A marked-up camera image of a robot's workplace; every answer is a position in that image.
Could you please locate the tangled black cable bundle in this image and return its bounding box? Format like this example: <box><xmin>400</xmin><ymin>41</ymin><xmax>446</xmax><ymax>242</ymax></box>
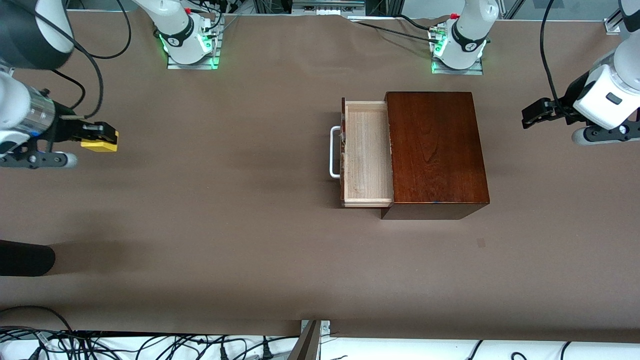
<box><xmin>0</xmin><ymin>305</ymin><xmax>301</xmax><ymax>360</ymax></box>

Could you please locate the metal bracket with dark strut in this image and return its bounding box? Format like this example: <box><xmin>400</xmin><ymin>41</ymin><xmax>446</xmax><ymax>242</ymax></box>
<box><xmin>287</xmin><ymin>320</ymin><xmax>331</xmax><ymax>360</ymax></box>

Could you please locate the black cylindrical object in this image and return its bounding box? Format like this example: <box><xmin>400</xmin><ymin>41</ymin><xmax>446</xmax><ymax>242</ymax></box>
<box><xmin>0</xmin><ymin>240</ymin><xmax>56</xmax><ymax>277</ymax></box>

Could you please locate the black cable on table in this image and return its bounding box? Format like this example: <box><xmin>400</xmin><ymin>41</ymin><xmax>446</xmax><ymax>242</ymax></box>
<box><xmin>350</xmin><ymin>15</ymin><xmax>443</xmax><ymax>42</ymax></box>

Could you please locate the grey metal box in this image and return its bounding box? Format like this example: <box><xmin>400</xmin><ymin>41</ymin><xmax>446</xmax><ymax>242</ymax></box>
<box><xmin>291</xmin><ymin>0</ymin><xmax>366</xmax><ymax>15</ymax></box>

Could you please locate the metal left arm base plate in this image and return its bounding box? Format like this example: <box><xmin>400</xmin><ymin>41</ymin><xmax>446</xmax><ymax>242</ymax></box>
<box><xmin>431</xmin><ymin>27</ymin><xmax>485</xmax><ymax>76</ymax></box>

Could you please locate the dark brown wooden cabinet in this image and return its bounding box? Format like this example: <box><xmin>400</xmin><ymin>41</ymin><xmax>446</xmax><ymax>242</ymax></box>
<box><xmin>381</xmin><ymin>91</ymin><xmax>491</xmax><ymax>221</ymax></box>

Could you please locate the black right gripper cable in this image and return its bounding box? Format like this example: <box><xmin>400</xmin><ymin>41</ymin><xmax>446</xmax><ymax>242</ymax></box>
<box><xmin>30</xmin><ymin>7</ymin><xmax>104</xmax><ymax>120</ymax></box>

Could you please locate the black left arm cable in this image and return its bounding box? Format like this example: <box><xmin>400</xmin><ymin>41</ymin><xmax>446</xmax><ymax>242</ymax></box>
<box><xmin>540</xmin><ymin>0</ymin><xmax>568</xmax><ymax>110</ymax></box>

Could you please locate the yellow cube block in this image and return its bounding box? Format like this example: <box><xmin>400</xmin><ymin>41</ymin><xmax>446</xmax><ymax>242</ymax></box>
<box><xmin>80</xmin><ymin>130</ymin><xmax>120</xmax><ymax>153</ymax></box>

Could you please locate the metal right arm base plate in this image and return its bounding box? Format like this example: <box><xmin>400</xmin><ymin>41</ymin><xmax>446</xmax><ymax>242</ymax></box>
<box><xmin>166</xmin><ymin>17</ymin><xmax>221</xmax><ymax>71</ymax></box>

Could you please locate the aluminium corner bracket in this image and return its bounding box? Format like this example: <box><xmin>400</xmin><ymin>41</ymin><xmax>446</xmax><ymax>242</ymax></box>
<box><xmin>604</xmin><ymin>5</ymin><xmax>627</xmax><ymax>36</ymax></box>

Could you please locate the wooden drawer with white handle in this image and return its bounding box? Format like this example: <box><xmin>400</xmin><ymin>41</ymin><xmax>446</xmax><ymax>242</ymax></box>
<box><xmin>329</xmin><ymin>97</ymin><xmax>396</xmax><ymax>209</ymax></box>

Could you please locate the black looping right arm cable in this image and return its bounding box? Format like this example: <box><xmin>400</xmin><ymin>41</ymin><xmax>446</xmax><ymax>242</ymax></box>
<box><xmin>72</xmin><ymin>0</ymin><xmax>132</xmax><ymax>60</ymax></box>

